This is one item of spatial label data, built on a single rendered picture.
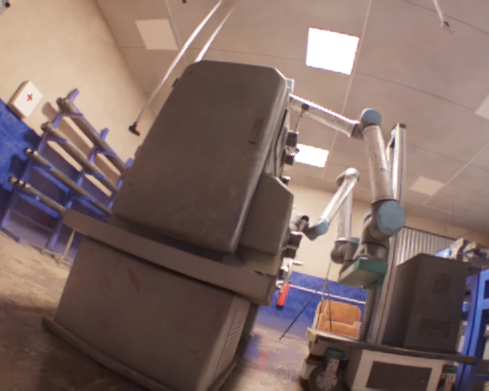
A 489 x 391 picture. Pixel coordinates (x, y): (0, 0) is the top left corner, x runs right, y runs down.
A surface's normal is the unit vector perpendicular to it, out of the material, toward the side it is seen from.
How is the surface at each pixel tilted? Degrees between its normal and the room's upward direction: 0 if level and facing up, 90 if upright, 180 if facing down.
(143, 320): 90
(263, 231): 90
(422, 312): 90
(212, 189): 90
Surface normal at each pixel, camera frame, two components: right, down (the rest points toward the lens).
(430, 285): -0.15, -0.41
